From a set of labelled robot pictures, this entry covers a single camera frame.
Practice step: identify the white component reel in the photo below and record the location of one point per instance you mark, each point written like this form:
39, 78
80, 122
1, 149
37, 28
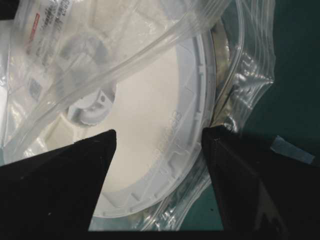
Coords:
158, 114

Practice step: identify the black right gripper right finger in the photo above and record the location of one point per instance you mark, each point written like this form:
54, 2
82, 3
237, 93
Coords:
260, 193

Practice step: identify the teal table mat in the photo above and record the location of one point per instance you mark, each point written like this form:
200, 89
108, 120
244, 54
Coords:
290, 107

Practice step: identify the blue tape piece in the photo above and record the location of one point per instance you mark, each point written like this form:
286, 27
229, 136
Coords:
285, 148

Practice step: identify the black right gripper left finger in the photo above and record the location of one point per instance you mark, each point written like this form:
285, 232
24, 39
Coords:
53, 195

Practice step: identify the clear zip bag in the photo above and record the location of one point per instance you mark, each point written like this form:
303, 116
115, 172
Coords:
55, 53

